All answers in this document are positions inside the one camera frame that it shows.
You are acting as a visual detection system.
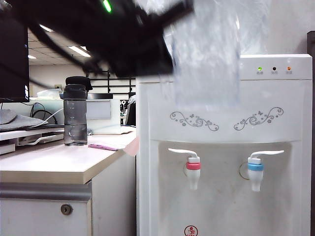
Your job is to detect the white monitor riser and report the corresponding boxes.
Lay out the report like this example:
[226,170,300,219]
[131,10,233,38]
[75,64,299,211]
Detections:
[0,127,65,155]

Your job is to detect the pink paper packet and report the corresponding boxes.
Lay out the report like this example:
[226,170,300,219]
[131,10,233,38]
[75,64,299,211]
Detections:
[88,143,126,151]

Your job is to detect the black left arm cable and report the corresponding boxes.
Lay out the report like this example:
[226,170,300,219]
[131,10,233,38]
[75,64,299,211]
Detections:
[0,22,109,89]

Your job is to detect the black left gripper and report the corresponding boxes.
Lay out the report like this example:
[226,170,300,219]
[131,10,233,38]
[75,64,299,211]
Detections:
[56,0,195,77]

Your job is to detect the white drawer cabinet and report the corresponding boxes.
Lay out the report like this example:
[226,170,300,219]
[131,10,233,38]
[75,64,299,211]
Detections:
[0,147,137,236]

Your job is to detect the black desk cable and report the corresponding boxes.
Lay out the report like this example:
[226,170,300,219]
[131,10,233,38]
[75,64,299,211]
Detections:
[31,102,59,125]

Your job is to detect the white water dispenser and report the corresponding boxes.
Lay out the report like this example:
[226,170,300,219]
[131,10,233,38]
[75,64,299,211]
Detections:
[136,54,313,236]

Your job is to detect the grey felt sleeve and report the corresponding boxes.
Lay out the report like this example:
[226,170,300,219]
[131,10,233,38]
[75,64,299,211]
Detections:
[0,109,49,132]

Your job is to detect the white wire stand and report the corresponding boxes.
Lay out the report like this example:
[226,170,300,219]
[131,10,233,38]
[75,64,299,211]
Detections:
[18,134,65,146]

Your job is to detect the black wall rack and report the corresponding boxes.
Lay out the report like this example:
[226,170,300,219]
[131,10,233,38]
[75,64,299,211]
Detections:
[85,70,136,93]

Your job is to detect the grey transparent water bottle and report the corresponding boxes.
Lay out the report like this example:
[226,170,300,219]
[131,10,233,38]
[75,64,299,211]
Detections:
[61,83,88,147]

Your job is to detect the black computer monitor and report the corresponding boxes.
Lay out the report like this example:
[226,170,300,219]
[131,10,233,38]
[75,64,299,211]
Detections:
[0,18,30,103]

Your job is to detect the plastic-wrapped water jug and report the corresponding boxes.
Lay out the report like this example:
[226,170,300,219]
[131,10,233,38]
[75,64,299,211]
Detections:
[137,0,270,57]

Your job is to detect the black chair headrest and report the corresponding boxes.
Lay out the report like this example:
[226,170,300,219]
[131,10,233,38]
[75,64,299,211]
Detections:
[65,76,94,91]

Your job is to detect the frosted glass desk partition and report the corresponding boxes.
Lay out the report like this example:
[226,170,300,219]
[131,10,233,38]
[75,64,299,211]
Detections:
[29,97,124,135]

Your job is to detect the black laptop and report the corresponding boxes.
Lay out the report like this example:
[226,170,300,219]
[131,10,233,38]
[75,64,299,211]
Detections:
[0,124,65,133]

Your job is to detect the white cable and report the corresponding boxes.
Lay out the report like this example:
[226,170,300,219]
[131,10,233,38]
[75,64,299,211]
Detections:
[42,108,64,125]

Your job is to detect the black office chair back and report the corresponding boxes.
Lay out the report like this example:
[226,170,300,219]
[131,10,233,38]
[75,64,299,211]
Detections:
[125,94,137,127]

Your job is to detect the clear plastic mug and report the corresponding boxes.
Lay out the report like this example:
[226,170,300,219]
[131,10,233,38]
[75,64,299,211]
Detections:
[158,0,243,111]

